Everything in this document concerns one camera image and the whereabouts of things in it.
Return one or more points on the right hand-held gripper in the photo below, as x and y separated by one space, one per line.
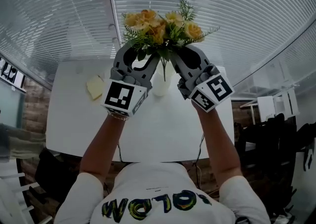
217 89

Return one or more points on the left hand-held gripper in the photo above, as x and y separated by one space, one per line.
118 94

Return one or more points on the white vase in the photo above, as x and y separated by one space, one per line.
161 87

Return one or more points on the yellow flowers bouquet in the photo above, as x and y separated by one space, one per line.
148 28

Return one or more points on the person's left forearm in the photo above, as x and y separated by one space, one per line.
101 149

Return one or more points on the person's right forearm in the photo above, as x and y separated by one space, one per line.
219 149

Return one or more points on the round silver glass fitting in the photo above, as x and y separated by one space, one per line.
114 40
111 26

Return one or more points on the white side table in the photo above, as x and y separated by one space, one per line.
271 105

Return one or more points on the black office chair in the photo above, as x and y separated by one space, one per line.
303 139
54 176
261 144

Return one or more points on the person's white printed t-shirt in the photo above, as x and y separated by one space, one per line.
160 181

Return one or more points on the white slatted rack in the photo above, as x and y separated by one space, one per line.
14 193

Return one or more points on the white striped bag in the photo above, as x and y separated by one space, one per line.
284 219

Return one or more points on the black and white wall picture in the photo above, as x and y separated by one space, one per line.
11 75

